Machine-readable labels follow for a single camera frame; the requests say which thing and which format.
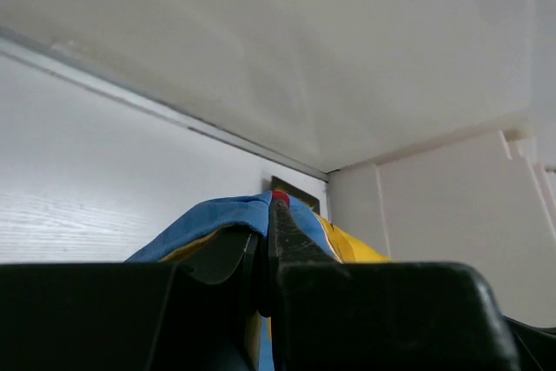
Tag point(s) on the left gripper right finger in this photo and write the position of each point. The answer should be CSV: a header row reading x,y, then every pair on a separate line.
x,y
328,315

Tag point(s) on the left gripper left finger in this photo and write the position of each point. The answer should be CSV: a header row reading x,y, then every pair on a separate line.
x,y
186,315

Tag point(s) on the blue and yellow cloth placemat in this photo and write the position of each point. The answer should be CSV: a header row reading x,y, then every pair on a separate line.
x,y
207,220

